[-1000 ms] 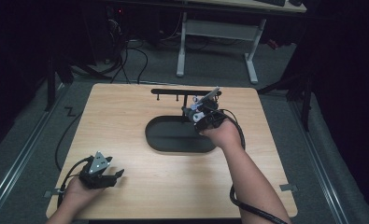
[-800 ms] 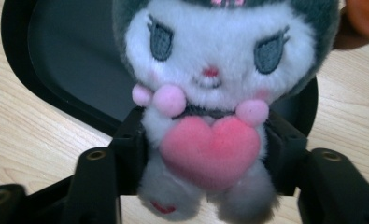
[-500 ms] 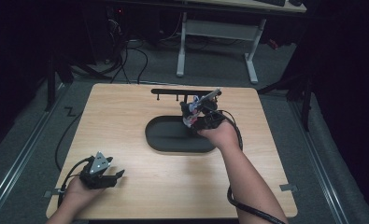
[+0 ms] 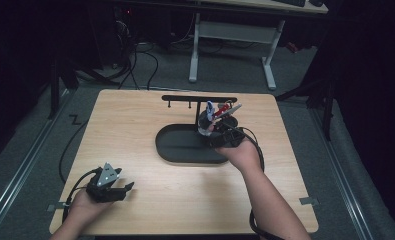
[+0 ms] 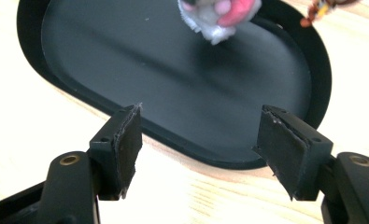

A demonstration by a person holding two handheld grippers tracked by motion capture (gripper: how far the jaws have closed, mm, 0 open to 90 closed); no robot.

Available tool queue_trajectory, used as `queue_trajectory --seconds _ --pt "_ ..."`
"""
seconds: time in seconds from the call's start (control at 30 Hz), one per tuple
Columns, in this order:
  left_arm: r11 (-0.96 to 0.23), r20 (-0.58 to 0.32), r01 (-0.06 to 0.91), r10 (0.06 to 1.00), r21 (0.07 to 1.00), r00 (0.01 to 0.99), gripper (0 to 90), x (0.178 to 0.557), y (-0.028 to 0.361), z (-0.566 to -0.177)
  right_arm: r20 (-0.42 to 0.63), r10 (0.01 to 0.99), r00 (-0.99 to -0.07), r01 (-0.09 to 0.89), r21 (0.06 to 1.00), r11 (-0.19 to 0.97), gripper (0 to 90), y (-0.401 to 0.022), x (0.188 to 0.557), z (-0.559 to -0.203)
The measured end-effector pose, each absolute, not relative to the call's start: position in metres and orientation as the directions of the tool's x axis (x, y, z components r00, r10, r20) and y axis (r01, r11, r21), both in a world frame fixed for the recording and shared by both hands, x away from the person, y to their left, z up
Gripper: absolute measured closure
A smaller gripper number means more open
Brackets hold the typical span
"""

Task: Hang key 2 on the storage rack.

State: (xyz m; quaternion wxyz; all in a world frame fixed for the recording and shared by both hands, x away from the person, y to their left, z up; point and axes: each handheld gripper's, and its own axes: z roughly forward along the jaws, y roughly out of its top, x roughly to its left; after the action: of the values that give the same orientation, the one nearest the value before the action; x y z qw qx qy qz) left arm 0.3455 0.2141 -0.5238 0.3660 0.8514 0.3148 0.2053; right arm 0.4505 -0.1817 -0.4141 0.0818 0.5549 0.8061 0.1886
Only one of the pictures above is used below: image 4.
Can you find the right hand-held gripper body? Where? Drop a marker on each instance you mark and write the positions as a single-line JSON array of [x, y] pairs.
[[227, 136]]

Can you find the metal floor rail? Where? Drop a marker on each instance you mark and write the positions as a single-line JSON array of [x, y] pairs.
[[18, 176], [343, 180]]

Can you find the black key rack with tray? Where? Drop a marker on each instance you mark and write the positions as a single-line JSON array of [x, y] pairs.
[[181, 143]]

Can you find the person's right hand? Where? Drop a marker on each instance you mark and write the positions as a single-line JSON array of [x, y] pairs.
[[240, 155]]

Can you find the black metal stand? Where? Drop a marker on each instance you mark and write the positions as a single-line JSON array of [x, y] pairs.
[[63, 76], [318, 93]]

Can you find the white frame desk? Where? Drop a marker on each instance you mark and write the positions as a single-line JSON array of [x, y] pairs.
[[235, 31]]

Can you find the grey tape piece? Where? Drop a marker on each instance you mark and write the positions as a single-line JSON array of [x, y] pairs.
[[56, 207], [308, 201]]

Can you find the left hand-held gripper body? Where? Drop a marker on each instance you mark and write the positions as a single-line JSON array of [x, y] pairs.
[[105, 186]]

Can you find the person's left hand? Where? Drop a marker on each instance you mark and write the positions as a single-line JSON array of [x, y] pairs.
[[85, 205]]

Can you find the black keyboard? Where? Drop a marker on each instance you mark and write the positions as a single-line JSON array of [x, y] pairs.
[[290, 2]]

